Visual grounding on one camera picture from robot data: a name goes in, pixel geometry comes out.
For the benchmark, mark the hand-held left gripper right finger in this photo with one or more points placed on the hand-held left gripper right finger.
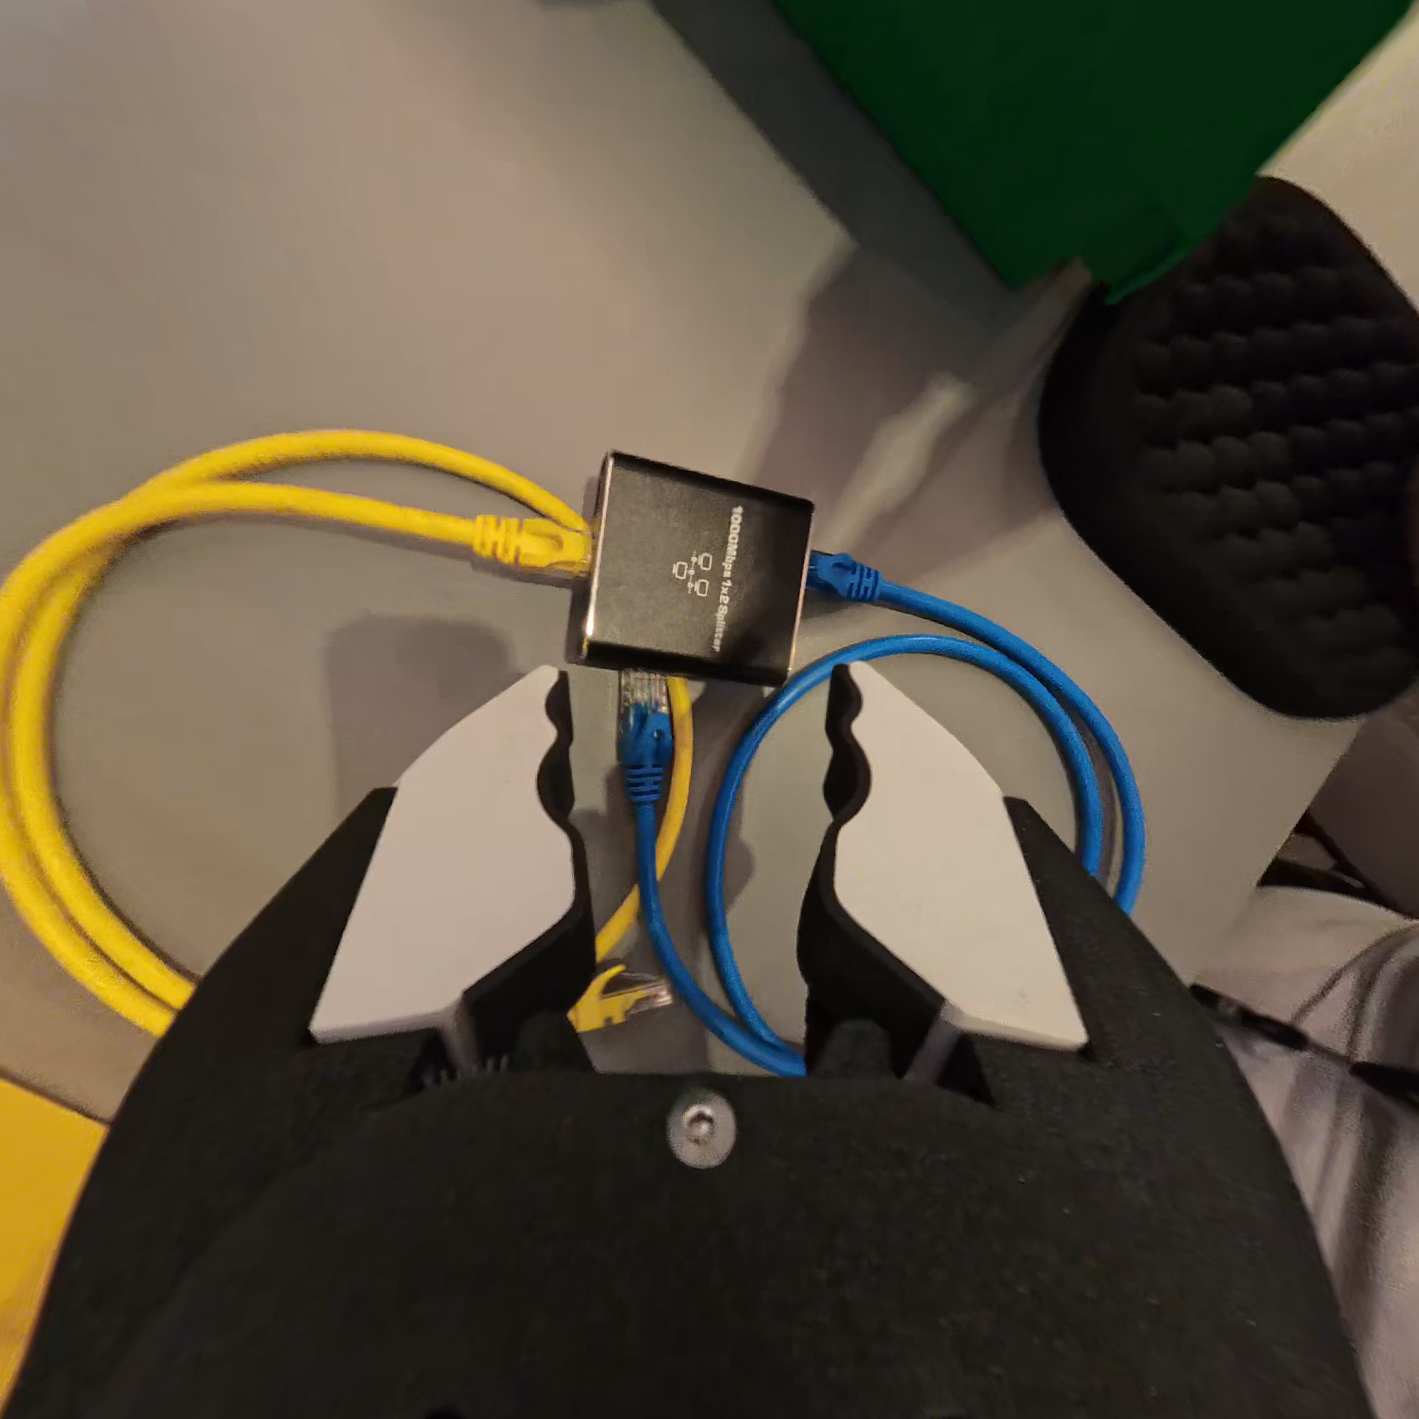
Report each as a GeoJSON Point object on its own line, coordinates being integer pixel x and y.
{"type": "Point", "coordinates": [954, 887]}

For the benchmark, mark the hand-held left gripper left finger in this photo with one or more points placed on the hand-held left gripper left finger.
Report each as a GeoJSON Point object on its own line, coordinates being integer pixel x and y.
{"type": "Point", "coordinates": [444, 887]}

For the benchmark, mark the black ethernet splitter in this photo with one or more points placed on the black ethernet splitter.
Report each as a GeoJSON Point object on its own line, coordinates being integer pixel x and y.
{"type": "Point", "coordinates": [689, 566]}

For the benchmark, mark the yellow plastic bin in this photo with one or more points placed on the yellow plastic bin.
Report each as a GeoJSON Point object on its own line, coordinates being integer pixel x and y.
{"type": "Point", "coordinates": [45, 1175]}

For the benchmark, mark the green plastic bin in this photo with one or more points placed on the green plastic bin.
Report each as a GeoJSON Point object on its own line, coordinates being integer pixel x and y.
{"type": "Point", "coordinates": [1054, 132]}

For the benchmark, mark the grey shorts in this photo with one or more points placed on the grey shorts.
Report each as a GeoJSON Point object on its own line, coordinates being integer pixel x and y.
{"type": "Point", "coordinates": [1342, 1053]}

